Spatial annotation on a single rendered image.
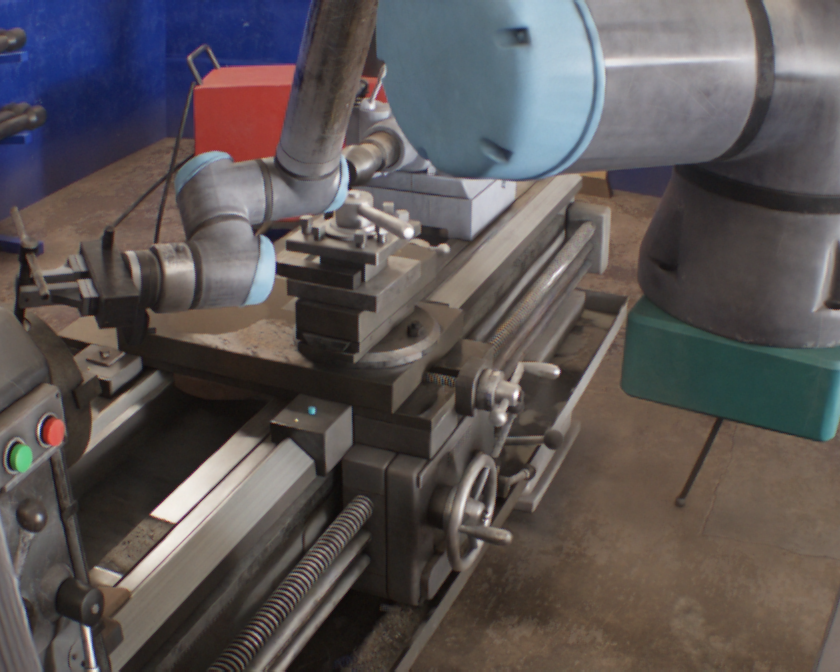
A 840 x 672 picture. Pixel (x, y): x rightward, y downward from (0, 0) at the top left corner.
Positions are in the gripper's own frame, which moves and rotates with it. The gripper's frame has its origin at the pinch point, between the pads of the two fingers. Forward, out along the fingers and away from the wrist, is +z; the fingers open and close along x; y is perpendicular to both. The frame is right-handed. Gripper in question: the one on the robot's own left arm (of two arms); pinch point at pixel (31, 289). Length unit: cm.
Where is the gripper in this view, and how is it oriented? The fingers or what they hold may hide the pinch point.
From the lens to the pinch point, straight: 138.6
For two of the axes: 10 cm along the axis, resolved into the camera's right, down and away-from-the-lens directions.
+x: 4.8, 6.1, -6.3
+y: 2.8, -7.8, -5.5
